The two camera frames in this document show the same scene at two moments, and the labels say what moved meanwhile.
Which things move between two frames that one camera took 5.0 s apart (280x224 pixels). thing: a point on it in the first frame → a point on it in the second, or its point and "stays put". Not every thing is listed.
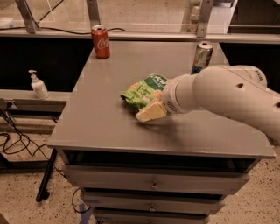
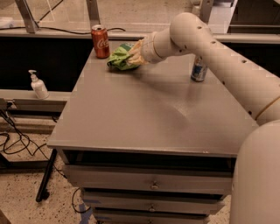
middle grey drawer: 155,202 stays put
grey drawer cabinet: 173,169 stays put
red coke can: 101,41 stays put
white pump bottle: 38,87 stays put
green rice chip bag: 151,87 → 119,59
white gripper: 170,97 → 148,48
